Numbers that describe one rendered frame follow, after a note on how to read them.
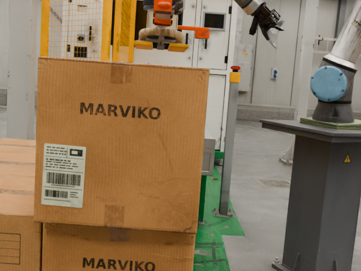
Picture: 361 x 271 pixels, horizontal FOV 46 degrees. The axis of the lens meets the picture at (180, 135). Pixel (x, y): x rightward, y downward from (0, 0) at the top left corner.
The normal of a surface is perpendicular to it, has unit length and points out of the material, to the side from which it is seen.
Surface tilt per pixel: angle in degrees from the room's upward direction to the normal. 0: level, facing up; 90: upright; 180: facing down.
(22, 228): 90
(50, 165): 90
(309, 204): 90
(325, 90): 99
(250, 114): 90
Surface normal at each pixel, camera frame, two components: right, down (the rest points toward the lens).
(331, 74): -0.50, 0.22
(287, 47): 0.10, 0.13
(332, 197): 0.43, 0.15
